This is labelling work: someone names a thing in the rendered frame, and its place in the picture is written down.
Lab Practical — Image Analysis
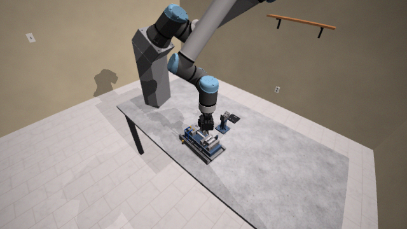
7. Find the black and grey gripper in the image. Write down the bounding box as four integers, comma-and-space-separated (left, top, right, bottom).
198, 112, 214, 135

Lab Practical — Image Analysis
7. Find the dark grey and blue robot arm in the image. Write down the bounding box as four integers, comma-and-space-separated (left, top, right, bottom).
146, 0, 276, 113

